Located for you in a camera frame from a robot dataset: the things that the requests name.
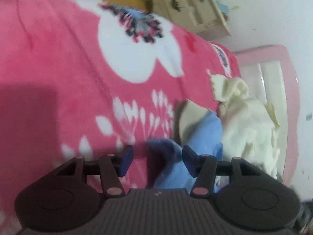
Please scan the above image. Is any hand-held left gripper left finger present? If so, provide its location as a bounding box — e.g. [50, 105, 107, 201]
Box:
[52, 145, 134, 199]

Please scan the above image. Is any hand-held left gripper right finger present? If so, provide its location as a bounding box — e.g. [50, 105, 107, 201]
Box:
[182, 145, 266, 199]

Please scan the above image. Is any blue sweatshirt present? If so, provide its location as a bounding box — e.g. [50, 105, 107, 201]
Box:
[147, 111, 224, 194]

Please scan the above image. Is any beige garment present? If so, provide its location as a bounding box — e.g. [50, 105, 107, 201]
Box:
[175, 99, 211, 142]

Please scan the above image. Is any cream knit sweater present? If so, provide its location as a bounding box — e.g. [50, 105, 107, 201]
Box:
[208, 70, 282, 179]

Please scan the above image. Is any pink floral blanket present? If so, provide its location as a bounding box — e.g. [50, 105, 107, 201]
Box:
[0, 0, 241, 228]

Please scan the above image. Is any pink bed headboard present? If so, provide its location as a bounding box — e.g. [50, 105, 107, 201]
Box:
[232, 45, 301, 189]

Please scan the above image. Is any cream nightstand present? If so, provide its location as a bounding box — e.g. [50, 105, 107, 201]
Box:
[142, 0, 230, 38]

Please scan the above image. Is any blue paper sheet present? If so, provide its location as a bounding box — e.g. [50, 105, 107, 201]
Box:
[215, 0, 231, 14]

